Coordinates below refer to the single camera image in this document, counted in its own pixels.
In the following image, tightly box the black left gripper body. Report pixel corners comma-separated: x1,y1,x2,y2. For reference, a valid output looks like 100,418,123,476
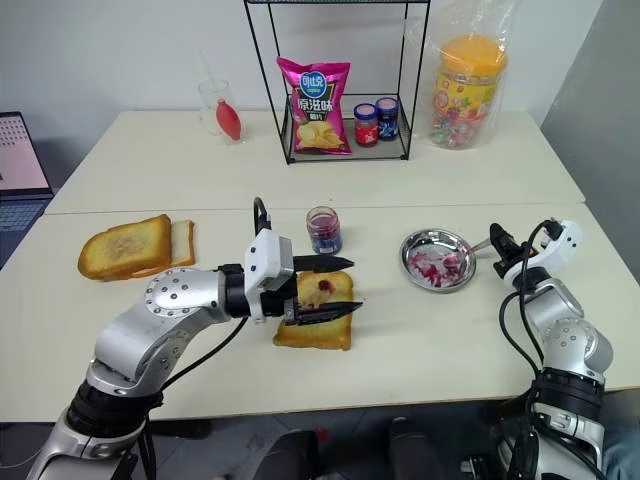
259,272,302,328

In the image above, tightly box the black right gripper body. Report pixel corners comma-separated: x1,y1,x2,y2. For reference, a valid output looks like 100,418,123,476
499,233,533,274

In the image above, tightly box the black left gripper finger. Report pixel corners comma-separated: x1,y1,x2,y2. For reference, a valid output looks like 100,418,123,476
297,300,365,327
293,255,357,274

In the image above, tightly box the toast slice with jam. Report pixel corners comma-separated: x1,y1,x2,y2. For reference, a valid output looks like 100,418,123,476
272,269,358,352

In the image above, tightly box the metal spoon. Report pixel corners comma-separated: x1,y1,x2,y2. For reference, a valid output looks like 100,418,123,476
442,238,496,267

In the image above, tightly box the open blue-label jam jar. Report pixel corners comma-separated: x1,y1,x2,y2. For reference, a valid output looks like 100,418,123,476
305,205,346,256

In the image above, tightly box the white bread slice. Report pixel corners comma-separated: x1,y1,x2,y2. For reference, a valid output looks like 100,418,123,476
168,219,197,269

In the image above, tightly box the red-label jam jar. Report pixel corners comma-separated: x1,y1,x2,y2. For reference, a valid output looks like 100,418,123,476
353,103,380,148

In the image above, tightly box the closed blue-label jam jar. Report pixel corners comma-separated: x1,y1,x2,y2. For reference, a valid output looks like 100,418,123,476
375,97,402,144

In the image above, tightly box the round metal plate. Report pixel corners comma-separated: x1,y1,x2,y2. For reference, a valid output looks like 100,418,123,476
399,228,478,292

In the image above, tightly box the candy jar with orange lid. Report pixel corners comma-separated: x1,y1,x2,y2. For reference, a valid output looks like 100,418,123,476
430,33,509,149

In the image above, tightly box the pink potato chips bag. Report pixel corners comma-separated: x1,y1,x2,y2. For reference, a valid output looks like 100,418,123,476
276,56,353,157

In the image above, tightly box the browned toast slice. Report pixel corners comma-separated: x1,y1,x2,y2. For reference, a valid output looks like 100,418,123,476
77,214,174,282

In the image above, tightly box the red bulb pipette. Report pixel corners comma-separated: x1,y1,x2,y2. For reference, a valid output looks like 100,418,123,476
199,49,245,142

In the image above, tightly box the candy jar in plastic bag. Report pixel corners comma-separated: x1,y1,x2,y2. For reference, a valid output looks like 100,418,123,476
403,0,517,152

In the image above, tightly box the clear glass cup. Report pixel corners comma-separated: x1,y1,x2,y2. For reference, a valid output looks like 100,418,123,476
197,79,249,147

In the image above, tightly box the blue cloth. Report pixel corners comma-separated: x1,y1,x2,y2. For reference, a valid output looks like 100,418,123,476
601,424,640,480

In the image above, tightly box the grey laptop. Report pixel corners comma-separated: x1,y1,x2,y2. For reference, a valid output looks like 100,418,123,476
0,111,54,236

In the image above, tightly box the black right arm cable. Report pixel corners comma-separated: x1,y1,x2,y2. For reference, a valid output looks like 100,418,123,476
499,217,562,480

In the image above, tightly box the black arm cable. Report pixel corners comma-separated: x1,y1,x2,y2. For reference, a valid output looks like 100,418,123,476
142,197,274,480
499,217,562,480

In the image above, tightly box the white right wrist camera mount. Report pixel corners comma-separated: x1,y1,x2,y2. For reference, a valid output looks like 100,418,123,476
499,218,585,287

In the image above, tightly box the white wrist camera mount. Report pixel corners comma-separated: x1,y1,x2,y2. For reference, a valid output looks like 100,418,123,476
243,230,297,324
499,218,585,287

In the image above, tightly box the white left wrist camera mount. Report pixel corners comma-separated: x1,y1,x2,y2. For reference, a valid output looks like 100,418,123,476
243,230,297,324

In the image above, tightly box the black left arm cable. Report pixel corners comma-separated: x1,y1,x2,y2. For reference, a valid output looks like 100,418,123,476
142,197,274,480

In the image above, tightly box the black wire shelf rack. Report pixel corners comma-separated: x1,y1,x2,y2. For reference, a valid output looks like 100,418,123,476
243,0,431,166

